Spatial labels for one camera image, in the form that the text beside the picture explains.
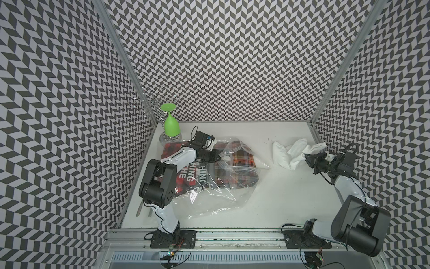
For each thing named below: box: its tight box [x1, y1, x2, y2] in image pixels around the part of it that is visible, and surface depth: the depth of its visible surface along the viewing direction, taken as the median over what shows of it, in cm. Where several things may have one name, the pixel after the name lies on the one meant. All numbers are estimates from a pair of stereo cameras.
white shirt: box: [272, 137, 327, 171], surface depth 92 cm
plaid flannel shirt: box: [215, 140, 260, 190], surface depth 91 cm
